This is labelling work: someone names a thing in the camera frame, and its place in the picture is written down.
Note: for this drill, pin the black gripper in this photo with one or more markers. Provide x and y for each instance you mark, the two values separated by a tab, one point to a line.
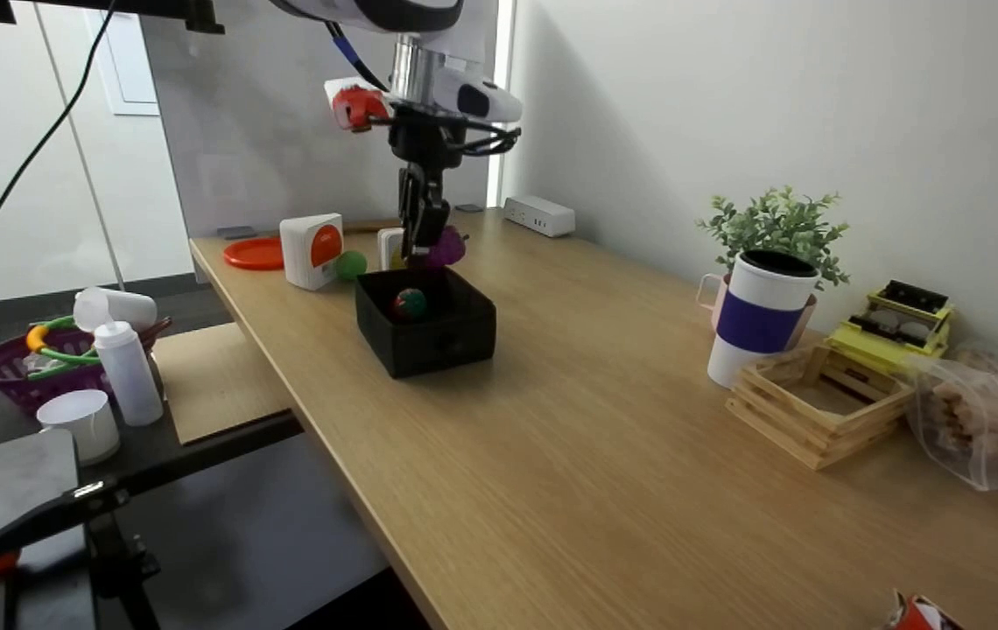
426	140

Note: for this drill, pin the white and red wrist camera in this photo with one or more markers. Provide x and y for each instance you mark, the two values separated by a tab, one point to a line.
451	88

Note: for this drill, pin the grey flat panel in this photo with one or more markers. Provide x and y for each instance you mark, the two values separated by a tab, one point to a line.
3	493

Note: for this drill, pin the white cylinder container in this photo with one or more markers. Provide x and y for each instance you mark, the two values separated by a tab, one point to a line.
79	423

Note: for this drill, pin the orange plastic plate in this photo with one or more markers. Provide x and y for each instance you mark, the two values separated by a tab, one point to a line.
255	254

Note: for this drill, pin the small wooden crate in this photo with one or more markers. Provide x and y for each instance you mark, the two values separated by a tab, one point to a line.
815	409

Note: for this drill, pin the clear bag of snacks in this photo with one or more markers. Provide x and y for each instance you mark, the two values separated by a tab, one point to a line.
982	423

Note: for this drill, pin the purple plastic basket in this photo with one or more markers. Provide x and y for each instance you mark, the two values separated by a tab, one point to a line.
8	374

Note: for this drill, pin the white power strip box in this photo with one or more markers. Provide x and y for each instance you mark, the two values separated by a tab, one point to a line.
538	220

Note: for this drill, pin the green and red toy strawberry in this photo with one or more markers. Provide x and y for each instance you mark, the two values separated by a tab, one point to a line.
409	307

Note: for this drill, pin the small red white wrapper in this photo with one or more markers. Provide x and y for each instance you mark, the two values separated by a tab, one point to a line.
924	614

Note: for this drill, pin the light wooden board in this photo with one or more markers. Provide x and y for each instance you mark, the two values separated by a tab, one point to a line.
219	380

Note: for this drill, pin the purple toy grapes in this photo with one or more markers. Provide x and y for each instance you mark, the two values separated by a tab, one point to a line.
451	248

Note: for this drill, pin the green toy ball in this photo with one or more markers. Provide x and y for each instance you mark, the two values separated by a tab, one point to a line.
351	268

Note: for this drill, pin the white block with orange circle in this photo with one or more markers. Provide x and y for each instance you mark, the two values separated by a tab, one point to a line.
311	249

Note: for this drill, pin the white squeeze bottle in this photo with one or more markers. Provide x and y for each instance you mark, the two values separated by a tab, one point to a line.
113	311
130	374

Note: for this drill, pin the white cup with blue band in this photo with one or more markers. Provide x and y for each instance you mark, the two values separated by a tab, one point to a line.
756	319

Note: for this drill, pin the black fabric basket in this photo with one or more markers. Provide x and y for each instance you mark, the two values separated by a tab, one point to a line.
441	336

